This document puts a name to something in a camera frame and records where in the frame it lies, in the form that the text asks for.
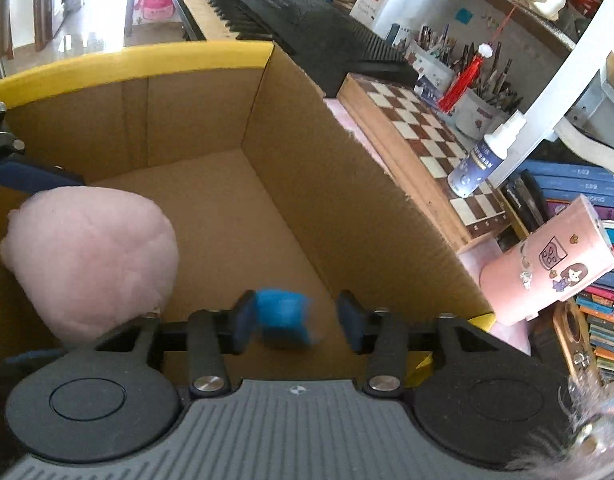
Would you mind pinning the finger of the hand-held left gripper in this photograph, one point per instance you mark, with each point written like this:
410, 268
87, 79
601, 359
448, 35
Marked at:
32, 357
32, 176

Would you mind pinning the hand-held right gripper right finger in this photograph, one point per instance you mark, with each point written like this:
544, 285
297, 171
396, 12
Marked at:
349, 321

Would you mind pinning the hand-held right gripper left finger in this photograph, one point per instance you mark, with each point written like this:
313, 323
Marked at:
244, 321

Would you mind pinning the blue soft block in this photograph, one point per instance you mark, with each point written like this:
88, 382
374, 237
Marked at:
282, 316

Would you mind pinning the pink plush toy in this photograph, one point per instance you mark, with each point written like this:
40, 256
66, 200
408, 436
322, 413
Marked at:
87, 260

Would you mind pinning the yellow cardboard box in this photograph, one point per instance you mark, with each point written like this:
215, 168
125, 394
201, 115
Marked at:
212, 110

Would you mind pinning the pink sticker cylinder container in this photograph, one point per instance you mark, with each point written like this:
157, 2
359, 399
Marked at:
537, 270

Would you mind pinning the wooden chessboard box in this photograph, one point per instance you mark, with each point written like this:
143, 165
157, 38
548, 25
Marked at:
412, 130

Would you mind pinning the white spray bottle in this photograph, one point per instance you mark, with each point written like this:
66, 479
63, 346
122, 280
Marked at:
474, 160

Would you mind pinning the black glossy object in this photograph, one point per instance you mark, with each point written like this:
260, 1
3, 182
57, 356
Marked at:
524, 195

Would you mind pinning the wooden kalimba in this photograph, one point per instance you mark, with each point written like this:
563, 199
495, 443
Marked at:
569, 330

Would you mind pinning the white flower print pen holder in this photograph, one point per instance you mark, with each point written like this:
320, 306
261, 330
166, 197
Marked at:
479, 115

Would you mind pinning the row of colourful books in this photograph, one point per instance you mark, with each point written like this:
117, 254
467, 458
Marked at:
607, 310

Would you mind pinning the red tassel ornament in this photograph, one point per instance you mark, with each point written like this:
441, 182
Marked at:
462, 85

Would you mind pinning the white square pen holder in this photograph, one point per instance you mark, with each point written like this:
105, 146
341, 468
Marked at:
432, 70

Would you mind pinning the grey fur trim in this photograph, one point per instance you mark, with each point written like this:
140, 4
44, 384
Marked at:
587, 440

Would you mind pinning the black electronic keyboard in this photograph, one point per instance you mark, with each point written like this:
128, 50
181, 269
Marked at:
297, 15

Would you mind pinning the white red card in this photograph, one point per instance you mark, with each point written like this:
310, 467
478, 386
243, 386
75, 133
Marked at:
369, 5

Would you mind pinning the white shelf unit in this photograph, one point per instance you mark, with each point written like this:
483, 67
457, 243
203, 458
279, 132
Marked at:
562, 85

